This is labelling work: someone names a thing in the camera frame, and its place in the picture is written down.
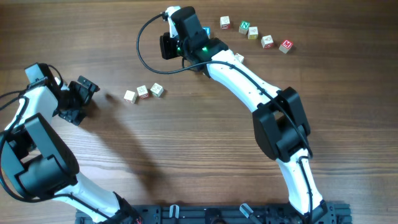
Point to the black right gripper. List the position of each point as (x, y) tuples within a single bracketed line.
[(165, 42)]

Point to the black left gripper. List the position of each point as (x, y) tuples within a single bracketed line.
[(83, 96)]

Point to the green Z block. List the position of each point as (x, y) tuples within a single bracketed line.
[(157, 90)]

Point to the red G block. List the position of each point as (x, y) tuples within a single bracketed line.
[(130, 96)]

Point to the red block with drawing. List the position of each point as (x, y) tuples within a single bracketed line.
[(142, 91)]

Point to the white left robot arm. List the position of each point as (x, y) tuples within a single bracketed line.
[(37, 165)]

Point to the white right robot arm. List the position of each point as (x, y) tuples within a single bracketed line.
[(280, 125)]

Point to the blue P block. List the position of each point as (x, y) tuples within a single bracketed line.
[(207, 30)]

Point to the red X block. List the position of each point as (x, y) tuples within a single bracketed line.
[(225, 22)]

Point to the yellow V block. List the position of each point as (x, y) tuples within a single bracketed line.
[(239, 57)]

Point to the green N block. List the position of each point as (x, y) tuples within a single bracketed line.
[(244, 27)]

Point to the yellow side block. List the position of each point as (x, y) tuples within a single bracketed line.
[(253, 33)]

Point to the red Q block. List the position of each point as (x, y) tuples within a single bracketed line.
[(267, 42)]

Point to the red M block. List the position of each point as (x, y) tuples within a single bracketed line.
[(285, 46)]

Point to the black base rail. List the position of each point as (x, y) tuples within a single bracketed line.
[(327, 213)]

